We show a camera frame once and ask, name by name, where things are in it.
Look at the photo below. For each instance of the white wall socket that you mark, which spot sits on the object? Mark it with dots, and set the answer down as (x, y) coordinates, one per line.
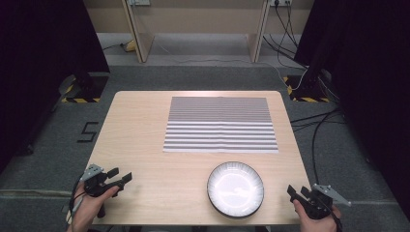
(138, 2)
(280, 2)

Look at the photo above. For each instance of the black curtain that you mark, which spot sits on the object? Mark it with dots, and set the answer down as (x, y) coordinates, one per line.
(370, 80)
(38, 64)

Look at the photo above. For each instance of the yellow object on floor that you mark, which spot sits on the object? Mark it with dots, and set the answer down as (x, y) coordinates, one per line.
(130, 46)

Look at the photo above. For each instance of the person's right hand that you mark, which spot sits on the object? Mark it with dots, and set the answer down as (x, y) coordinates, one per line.
(317, 225)

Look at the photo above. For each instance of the large white dark-rimmed plate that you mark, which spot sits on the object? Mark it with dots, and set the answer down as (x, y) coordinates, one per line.
(235, 189)

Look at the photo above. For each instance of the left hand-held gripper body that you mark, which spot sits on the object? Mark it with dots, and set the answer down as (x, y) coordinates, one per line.
(96, 185)

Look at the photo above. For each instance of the grey striped placemat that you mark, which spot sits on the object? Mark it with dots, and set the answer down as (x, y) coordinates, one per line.
(220, 129)

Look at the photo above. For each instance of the stand base with hazard tape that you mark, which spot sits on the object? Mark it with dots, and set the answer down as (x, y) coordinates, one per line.
(306, 90)
(87, 90)

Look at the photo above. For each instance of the person's left hand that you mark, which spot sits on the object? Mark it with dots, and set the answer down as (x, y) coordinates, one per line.
(87, 208)

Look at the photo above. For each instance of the light wooden desk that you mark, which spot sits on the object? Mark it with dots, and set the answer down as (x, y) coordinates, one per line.
(141, 42)

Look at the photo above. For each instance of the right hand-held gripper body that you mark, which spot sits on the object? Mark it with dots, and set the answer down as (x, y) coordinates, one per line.
(317, 206)

